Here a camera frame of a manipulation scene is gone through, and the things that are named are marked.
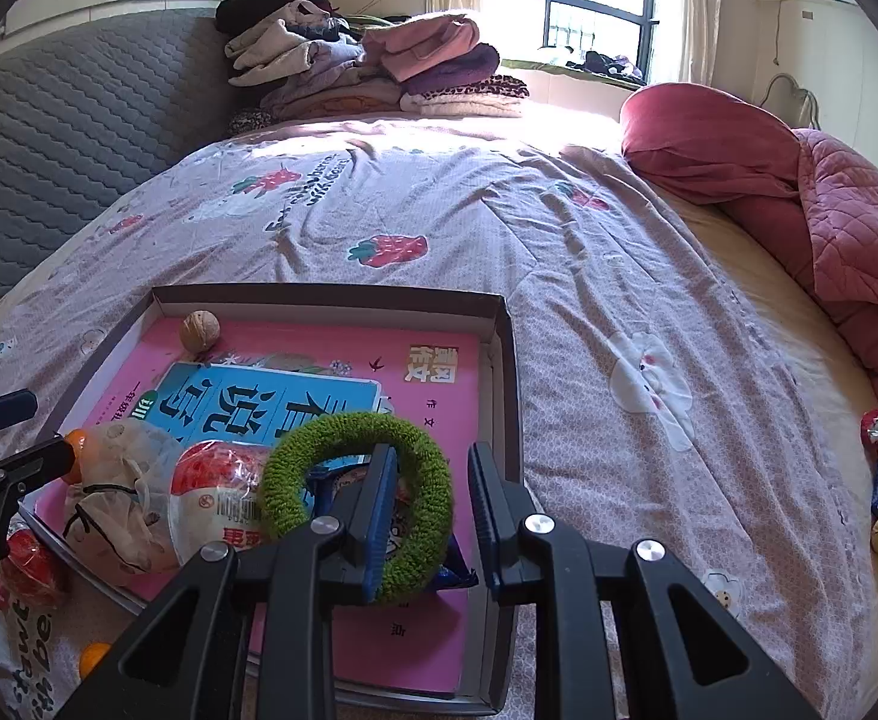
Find orange with stem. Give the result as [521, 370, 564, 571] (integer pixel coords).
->
[62, 429, 110, 485]

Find brown cardboard box tray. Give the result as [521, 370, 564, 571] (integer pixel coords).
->
[17, 283, 524, 717]

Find pile of folded clothes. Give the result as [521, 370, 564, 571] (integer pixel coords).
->
[215, 0, 531, 136]

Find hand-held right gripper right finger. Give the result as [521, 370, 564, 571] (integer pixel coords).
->
[467, 442, 822, 720]

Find grey quilted headboard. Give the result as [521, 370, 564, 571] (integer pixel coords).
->
[0, 7, 237, 346]

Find white mesh drawstring bag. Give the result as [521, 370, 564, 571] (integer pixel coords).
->
[62, 420, 185, 590]

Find blue snack packet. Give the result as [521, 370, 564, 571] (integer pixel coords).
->
[307, 465, 479, 592]

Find red white bagged bowl package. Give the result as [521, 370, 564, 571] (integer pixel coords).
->
[167, 441, 290, 567]

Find walnut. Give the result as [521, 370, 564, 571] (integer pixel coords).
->
[178, 310, 221, 353]

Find pink and blue book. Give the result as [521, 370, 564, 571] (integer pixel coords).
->
[34, 317, 485, 695]

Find green fuzzy ring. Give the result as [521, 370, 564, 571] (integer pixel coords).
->
[259, 411, 456, 605]

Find red quilt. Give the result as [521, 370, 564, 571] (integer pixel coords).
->
[619, 82, 878, 481]

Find printed pink bed sheet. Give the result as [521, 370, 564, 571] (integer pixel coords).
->
[0, 118, 878, 720]

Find small red wrapped package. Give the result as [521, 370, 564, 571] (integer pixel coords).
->
[0, 529, 68, 608]

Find white heart-shaped wire rack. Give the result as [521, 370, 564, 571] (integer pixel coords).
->
[757, 73, 822, 128]

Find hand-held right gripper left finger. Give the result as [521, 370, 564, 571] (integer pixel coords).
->
[56, 444, 402, 720]

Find dark clothes on sill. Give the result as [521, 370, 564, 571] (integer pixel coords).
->
[566, 50, 646, 83]

